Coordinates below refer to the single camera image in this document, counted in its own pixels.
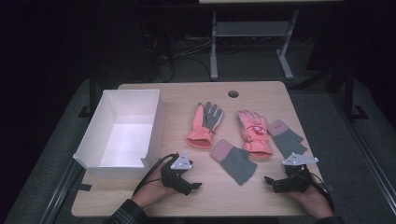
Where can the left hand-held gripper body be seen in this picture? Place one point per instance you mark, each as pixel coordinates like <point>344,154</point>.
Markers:
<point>176,174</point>

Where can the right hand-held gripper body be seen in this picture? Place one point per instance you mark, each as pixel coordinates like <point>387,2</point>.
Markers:
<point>295,177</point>

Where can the grey fingerless glove pink cuff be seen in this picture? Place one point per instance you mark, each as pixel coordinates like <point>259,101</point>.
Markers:
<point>238,163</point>
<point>288,140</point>

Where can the white cardboard box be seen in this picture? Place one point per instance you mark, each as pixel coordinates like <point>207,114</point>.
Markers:
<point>124,140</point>

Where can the person's left hand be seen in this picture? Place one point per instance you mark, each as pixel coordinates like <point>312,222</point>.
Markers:
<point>152,193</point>

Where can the person's right hand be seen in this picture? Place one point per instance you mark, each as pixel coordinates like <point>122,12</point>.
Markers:
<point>313,202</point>

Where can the black tape strip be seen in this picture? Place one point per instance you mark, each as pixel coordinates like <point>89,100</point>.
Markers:
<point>327,188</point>
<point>84,187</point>

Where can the pink padded ski glove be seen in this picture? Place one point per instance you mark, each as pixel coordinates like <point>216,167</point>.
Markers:
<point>256,133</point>

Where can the pink glove with grey palm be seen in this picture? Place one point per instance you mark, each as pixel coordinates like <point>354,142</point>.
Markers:
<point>199,130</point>

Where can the grey aluminium rail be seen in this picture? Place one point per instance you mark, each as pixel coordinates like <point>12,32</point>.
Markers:
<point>59,196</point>
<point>367,155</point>

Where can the grey metal desk frame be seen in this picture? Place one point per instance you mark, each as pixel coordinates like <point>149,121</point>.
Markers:
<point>249,29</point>

